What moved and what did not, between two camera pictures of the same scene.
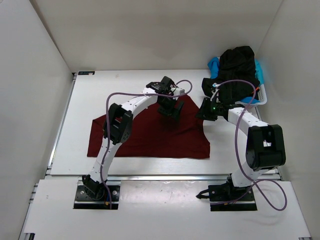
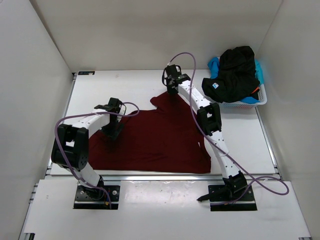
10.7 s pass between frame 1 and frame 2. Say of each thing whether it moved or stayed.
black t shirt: stayed
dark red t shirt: moved
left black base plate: stayed
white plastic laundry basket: stayed
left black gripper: moved
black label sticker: stayed
